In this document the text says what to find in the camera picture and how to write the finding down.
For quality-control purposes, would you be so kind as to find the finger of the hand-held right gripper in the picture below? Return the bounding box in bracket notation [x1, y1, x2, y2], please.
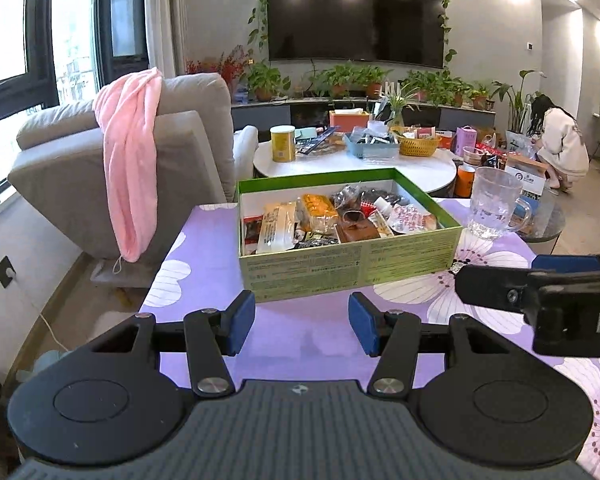
[534, 252, 600, 272]
[455, 265, 600, 326]

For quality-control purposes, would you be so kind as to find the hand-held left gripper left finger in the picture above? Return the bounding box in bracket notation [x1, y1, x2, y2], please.
[87, 290, 257, 399]

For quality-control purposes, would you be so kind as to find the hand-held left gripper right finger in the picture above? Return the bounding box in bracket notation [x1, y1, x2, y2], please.
[347, 292, 513, 399]

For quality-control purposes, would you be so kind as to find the green cardboard box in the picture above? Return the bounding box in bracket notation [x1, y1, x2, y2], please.
[235, 167, 465, 303]

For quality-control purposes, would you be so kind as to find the round glass side table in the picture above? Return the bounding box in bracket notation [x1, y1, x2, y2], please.
[522, 200, 566, 256]

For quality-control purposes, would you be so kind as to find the purple floral tablecloth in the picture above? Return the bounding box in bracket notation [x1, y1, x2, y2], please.
[139, 197, 600, 480]

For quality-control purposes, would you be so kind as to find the clear glass mug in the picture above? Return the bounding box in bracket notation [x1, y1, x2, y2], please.
[466, 166, 537, 240]

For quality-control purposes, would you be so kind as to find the red and black snack packet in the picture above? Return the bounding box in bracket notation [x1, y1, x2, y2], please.
[241, 214, 265, 253]

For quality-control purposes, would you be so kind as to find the brown cake packet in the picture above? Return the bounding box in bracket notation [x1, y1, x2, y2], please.
[336, 211, 382, 244]

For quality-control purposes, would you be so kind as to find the white and brown carton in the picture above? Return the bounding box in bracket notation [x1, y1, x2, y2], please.
[517, 154, 552, 200]

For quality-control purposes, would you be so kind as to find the long white snack packet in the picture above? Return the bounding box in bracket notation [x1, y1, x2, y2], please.
[256, 201, 299, 255]

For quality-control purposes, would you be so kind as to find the pink pouch with white cap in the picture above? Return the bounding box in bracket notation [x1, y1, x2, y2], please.
[373, 196, 440, 236]

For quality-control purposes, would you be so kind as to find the orange can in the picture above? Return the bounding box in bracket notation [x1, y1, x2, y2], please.
[455, 164, 477, 198]

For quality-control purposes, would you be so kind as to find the orange snack packet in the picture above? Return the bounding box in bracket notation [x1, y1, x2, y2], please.
[300, 193, 339, 217]

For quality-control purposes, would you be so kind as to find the round white table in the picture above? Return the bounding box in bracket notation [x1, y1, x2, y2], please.
[252, 137, 458, 198]

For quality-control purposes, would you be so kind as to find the clear bag of dark raisins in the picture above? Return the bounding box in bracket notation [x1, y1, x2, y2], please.
[331, 185, 376, 212]

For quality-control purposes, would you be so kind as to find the purple box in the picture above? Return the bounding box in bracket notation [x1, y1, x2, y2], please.
[454, 126, 478, 156]

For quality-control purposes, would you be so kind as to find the yellow wicker basket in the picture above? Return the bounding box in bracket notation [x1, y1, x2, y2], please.
[397, 132, 442, 157]

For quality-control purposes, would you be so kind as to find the large-leaf floor plant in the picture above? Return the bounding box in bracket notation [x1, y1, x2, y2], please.
[492, 69, 543, 136]

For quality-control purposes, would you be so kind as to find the white upholstered chair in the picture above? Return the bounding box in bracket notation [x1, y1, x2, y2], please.
[231, 125, 259, 181]

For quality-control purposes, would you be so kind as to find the blue plastic basket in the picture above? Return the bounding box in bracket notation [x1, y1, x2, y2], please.
[343, 130, 401, 161]

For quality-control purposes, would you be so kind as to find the yellow can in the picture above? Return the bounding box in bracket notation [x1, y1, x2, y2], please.
[270, 125, 297, 163]

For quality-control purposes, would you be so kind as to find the grey rounded object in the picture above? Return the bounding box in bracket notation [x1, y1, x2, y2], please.
[27, 347, 78, 378]

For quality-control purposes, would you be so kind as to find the pink towel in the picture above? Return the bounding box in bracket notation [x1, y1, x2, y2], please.
[92, 66, 164, 276]

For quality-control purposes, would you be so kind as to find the orange tissue box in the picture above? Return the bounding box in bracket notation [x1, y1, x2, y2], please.
[328, 109, 371, 133]

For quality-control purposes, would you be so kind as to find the spider plant in vase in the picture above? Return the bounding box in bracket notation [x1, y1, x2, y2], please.
[375, 80, 421, 128]

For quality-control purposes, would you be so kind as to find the dark television cabinet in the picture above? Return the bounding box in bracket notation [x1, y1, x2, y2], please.
[230, 97, 498, 133]

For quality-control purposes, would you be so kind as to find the grey armchair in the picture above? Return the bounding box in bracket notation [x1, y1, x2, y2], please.
[7, 72, 236, 286]

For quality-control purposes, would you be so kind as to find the row of potted green plants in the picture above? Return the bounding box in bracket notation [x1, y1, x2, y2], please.
[242, 60, 498, 111]

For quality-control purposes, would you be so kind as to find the red flower arrangement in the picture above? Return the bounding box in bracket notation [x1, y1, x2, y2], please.
[184, 44, 253, 83]

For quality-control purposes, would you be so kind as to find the beige curtain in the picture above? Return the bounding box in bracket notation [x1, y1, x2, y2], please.
[144, 0, 186, 78]

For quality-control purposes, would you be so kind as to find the black framed window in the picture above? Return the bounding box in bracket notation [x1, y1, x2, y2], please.
[0, 0, 151, 201]

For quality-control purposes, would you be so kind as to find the white power cable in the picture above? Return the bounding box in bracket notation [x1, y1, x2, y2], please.
[7, 270, 66, 351]

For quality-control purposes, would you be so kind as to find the wall-mounted television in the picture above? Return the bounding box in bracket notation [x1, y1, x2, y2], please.
[267, 0, 446, 70]

